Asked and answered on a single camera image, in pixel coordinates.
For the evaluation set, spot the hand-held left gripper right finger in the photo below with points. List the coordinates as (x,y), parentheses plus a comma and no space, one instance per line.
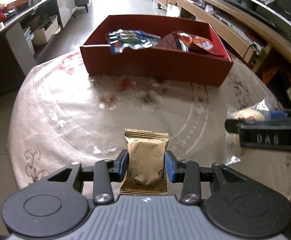
(170,166)

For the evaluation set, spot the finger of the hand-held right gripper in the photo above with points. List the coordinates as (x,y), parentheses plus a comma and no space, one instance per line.
(231,125)
(285,115)

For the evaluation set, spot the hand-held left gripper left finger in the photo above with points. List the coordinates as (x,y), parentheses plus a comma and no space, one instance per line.
(121,165)

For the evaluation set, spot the pale cake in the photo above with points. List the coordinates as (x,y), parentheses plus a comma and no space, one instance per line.
(248,115)

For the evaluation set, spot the gold foil snack packet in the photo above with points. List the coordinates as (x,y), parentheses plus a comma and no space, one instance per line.
(145,150)

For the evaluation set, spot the red snack packet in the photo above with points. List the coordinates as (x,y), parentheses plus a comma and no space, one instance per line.
(200,43)

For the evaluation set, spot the red cardboard box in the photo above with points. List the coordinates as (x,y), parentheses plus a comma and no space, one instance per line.
(155,67)

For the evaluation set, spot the dark blue wafer packet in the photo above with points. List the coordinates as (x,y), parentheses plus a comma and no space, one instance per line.
(169,42)

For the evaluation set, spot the blue and white snack packet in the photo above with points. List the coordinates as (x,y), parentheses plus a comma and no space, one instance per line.
(128,41)

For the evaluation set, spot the floral tablecloth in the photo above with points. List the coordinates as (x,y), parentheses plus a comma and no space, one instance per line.
(73,110)

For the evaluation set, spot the wooden television cabinet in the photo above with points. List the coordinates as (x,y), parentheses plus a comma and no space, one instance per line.
(235,22)

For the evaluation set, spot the silver set-top box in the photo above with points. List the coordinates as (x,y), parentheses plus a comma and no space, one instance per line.
(225,22)

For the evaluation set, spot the curved television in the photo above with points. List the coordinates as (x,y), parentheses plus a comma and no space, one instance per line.
(273,10)

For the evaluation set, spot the white bag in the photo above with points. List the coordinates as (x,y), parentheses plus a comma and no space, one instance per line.
(174,10)

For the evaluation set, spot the white storage bin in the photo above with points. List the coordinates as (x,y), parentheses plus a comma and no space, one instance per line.
(45,32)

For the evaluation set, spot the clear storage bin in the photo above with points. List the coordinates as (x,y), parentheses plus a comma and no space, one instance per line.
(29,40)

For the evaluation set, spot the dark long table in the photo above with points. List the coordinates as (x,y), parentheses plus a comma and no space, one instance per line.
(15,45)

